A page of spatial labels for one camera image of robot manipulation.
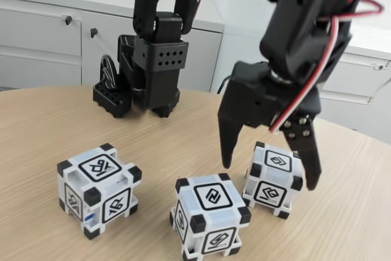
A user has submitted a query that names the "small white drawer cabinet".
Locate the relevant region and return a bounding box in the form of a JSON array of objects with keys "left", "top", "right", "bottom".
[{"left": 313, "top": 21, "right": 391, "bottom": 145}]

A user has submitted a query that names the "white cube with zigzag symbol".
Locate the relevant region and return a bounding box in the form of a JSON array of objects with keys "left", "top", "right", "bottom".
[{"left": 169, "top": 172, "right": 253, "bottom": 259}]

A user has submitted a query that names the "white cube with XR symbol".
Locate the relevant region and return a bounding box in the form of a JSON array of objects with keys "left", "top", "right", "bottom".
[{"left": 56, "top": 143, "right": 143, "bottom": 240}]

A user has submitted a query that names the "red white black servo cable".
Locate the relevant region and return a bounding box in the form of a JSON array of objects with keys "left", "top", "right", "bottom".
[{"left": 268, "top": 0, "right": 385, "bottom": 135}]

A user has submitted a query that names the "black table clamp knob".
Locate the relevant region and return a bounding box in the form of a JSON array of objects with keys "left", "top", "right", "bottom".
[{"left": 98, "top": 54, "right": 119, "bottom": 91}]

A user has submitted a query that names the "white cube with stacked-diamonds symbol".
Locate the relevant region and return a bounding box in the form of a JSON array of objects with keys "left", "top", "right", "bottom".
[{"left": 241, "top": 141, "right": 304, "bottom": 221}]

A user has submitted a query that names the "black camera cable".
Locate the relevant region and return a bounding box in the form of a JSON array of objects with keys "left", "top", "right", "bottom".
[{"left": 216, "top": 73, "right": 233, "bottom": 94}]

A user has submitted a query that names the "grey metal partition post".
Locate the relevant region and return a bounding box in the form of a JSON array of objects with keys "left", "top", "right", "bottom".
[{"left": 291, "top": 0, "right": 374, "bottom": 119}]

